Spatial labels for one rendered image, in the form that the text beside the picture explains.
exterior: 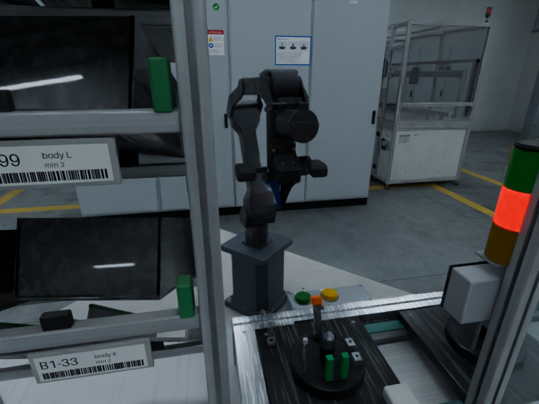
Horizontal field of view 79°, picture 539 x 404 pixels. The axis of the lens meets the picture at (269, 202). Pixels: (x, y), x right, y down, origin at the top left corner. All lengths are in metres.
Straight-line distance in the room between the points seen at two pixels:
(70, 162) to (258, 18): 3.27
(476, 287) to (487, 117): 10.50
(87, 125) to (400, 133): 4.54
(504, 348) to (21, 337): 0.54
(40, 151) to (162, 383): 0.68
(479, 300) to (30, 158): 0.51
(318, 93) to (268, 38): 0.73
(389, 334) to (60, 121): 0.77
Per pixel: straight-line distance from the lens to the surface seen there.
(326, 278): 1.13
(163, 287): 0.32
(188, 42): 0.22
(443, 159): 5.17
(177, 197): 3.62
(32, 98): 0.30
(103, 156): 0.23
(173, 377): 0.86
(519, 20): 11.16
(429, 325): 0.86
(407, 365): 0.83
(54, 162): 0.24
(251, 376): 0.71
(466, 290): 0.52
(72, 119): 0.23
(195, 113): 0.22
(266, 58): 3.44
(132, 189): 3.65
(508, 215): 0.50
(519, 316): 0.55
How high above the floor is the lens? 1.49
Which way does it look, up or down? 22 degrees down
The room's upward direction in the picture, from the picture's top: straight up
